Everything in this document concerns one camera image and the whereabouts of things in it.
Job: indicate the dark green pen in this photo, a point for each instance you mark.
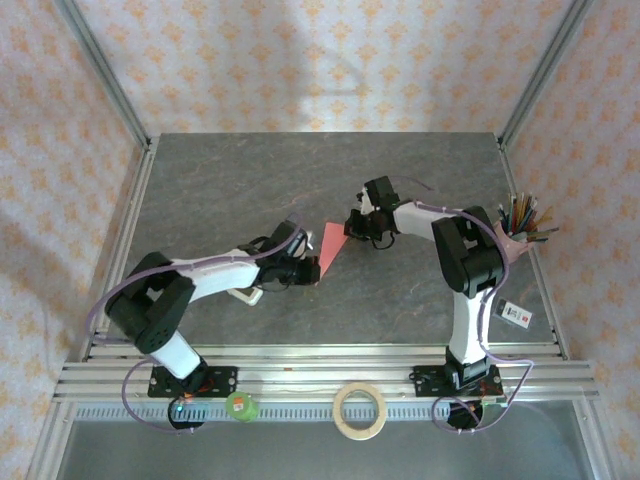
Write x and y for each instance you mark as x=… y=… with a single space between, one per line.
x=542 y=233

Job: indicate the beige masking tape roll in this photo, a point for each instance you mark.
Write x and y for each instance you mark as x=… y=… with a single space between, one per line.
x=360 y=434

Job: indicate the pink pen cup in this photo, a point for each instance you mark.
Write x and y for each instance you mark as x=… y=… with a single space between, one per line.
x=515 y=247

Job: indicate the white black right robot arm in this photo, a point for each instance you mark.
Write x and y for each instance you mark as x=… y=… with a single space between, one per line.
x=467 y=330

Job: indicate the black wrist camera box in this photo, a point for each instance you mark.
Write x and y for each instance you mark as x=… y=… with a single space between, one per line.
x=292 y=240
x=382 y=192

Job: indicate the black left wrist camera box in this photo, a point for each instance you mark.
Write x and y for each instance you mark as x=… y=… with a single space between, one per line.
x=292 y=240

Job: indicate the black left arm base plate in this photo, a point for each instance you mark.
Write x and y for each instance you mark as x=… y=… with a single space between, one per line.
x=225 y=377

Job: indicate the pink paper sheet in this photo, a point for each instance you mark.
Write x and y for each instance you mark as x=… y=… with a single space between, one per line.
x=330 y=245

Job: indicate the aluminium table side rail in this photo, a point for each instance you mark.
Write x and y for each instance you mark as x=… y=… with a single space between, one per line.
x=537 y=260
x=125 y=230

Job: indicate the wide aluminium base rail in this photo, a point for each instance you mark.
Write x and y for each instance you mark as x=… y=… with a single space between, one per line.
x=310 y=380

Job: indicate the aluminium frame post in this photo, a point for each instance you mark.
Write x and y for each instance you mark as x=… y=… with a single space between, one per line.
x=545 y=75
x=105 y=75

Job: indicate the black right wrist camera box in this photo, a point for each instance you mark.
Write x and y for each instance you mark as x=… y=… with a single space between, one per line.
x=382 y=192

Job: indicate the yellow pencil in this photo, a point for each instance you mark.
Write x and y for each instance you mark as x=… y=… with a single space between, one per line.
x=521 y=210

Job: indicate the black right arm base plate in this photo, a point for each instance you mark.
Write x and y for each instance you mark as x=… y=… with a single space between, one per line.
x=425 y=380

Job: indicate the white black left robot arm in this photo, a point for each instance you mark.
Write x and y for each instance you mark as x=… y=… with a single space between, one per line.
x=215 y=277

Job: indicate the narrow aluminium rail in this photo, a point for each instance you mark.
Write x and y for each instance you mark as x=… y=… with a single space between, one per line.
x=310 y=351

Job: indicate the black white badge card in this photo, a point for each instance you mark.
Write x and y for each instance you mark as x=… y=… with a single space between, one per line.
x=512 y=314

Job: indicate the white digital timer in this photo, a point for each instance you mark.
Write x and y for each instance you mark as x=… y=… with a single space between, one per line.
x=250 y=297

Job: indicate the orange pencil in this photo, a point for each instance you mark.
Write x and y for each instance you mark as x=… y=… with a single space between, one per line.
x=542 y=218

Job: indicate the aluminium frame leg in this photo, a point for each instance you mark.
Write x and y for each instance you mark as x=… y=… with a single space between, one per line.
x=595 y=445
x=50 y=445

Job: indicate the green tape roll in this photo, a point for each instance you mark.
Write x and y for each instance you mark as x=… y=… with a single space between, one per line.
x=240 y=405

